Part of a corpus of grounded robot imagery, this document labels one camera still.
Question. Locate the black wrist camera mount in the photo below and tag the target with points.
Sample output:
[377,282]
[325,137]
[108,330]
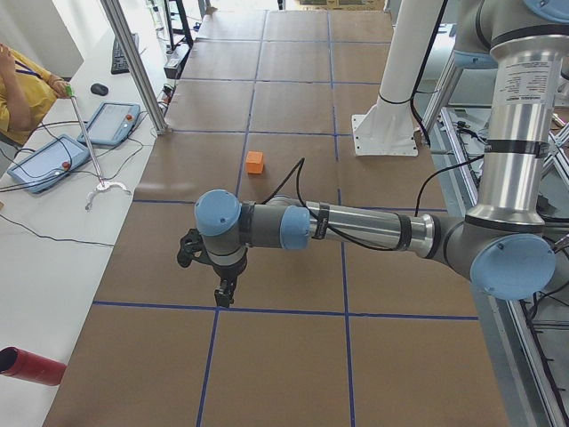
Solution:
[192,249]

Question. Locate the teach pendant tablet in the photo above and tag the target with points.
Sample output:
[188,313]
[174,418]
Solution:
[111,123]
[50,164]

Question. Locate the aluminium frame post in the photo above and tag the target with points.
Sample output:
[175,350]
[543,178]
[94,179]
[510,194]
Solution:
[120,27]

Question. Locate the orange foam block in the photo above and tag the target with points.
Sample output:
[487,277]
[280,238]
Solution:
[254,162]

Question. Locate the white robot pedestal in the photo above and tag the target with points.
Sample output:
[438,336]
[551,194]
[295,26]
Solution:
[387,128]

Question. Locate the black keyboard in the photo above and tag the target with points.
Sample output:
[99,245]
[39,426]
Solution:
[119,63]

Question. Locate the far teach pendant tablet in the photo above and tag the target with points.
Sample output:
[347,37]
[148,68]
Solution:
[111,123]

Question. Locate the red cylinder tube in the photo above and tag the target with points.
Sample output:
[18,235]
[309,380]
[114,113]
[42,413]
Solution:
[28,366]

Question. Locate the white side desk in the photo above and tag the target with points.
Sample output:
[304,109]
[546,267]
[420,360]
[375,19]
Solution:
[59,225]

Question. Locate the reacher grabber stick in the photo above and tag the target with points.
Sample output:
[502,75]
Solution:
[89,147]

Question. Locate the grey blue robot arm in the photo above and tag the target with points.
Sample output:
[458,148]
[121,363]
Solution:
[498,244]

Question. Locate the near teach pendant tablet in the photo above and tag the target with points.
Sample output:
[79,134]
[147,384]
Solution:
[50,164]

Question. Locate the person in yellow shirt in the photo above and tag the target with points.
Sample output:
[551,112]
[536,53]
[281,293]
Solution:
[28,91]

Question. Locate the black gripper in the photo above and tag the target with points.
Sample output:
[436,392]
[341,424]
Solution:
[228,273]

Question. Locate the black computer mouse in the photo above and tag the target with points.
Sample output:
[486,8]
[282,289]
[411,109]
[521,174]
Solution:
[99,89]

